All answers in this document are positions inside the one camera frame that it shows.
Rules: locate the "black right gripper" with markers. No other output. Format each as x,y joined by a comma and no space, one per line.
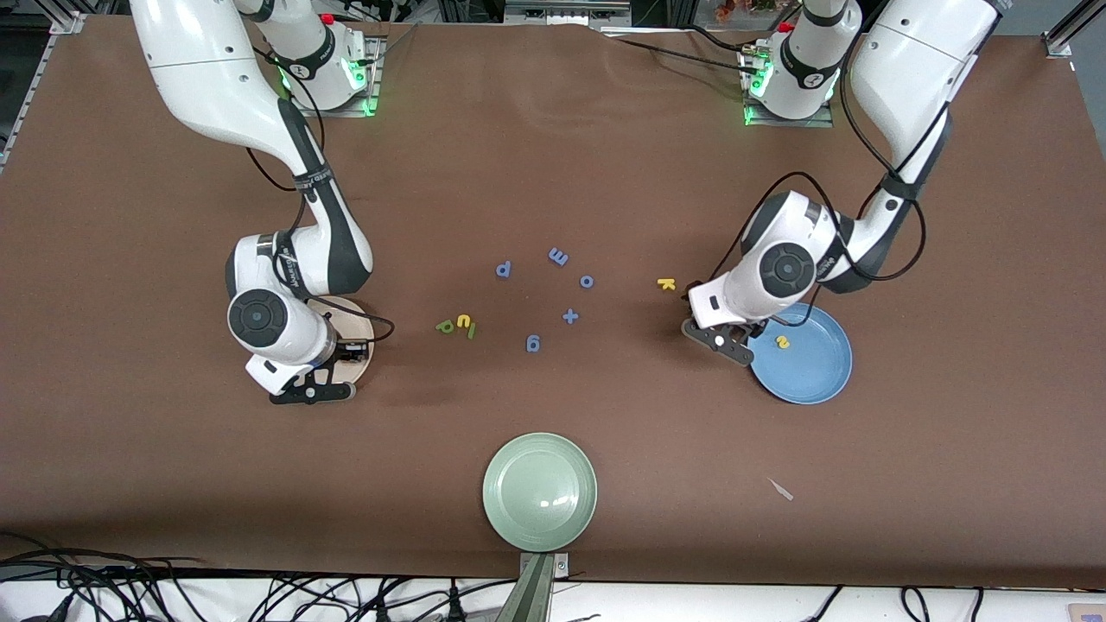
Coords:
345,353

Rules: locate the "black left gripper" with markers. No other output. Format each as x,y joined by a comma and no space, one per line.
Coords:
690,286

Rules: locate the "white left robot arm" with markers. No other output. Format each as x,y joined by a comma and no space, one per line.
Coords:
907,60

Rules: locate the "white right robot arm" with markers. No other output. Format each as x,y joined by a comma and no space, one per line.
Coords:
207,78

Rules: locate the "beige brown plate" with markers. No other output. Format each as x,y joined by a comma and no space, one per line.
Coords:
354,326

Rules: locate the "blue letter m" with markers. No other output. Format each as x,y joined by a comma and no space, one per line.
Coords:
558,257

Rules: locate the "blue plate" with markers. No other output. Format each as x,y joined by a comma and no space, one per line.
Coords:
812,371

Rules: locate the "small grey paper scrap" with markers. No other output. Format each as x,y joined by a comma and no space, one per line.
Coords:
782,491

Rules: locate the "brown table cover sheet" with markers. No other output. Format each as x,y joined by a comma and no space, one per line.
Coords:
173,484

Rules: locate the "pale green plate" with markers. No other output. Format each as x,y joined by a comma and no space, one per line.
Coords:
540,492

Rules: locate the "orange background object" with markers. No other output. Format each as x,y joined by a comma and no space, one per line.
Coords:
726,9

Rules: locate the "tan cardboard piece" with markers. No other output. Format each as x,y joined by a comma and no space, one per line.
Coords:
1089,613

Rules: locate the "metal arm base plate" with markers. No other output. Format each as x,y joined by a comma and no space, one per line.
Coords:
373,86
821,122

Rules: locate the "grey metal camera post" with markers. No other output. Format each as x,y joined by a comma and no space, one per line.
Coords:
531,596

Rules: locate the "aluminium frame rail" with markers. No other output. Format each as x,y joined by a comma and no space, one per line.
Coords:
65,22
1058,39

